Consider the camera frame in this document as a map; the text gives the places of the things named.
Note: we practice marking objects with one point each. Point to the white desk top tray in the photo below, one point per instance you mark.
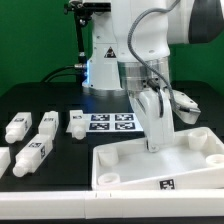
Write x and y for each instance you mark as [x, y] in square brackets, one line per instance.
[195, 160]

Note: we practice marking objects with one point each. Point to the white front fence bar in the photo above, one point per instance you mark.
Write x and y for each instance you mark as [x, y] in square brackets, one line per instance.
[111, 204]

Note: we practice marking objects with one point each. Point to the white left fence block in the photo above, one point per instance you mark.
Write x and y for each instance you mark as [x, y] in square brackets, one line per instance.
[5, 159]

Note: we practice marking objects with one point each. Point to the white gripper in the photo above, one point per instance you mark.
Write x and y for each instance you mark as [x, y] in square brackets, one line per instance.
[154, 113]

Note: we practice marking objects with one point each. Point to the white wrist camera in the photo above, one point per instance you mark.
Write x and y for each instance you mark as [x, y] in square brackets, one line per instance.
[187, 109]

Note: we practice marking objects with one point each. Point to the white marker sheet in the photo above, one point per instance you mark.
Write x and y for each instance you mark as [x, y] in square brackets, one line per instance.
[107, 122]

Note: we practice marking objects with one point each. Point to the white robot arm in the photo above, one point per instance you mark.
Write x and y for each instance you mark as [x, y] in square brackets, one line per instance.
[131, 40]

